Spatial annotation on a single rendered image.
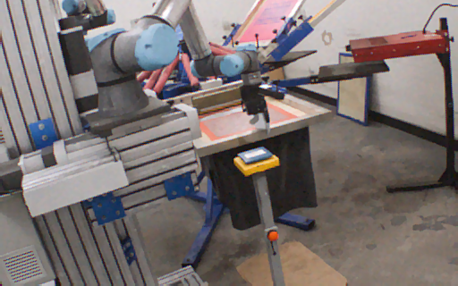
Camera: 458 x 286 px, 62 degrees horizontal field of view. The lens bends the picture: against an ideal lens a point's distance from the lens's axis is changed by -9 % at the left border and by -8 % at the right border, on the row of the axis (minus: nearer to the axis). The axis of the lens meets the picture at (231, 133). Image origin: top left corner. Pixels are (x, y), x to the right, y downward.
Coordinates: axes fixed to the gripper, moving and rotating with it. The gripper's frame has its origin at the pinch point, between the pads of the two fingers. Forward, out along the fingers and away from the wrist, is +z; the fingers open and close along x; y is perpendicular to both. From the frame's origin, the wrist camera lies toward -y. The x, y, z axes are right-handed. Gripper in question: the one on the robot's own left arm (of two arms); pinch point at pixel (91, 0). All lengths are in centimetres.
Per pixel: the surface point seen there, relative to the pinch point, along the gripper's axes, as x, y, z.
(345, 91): 203, 111, 242
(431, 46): 193, 35, 17
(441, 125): 254, 115, 107
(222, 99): 65, 58, -5
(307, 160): 102, 78, -47
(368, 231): 151, 148, 1
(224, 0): 70, -1, 429
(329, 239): 127, 152, 3
